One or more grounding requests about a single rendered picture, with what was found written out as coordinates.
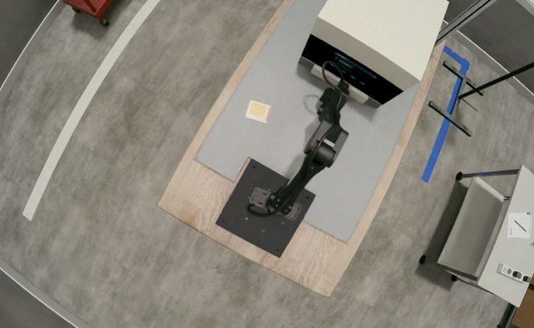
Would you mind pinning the grey lab imager with drawer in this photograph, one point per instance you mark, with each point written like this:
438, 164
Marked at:
381, 47

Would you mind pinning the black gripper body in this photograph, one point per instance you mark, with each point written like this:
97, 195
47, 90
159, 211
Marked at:
326, 91

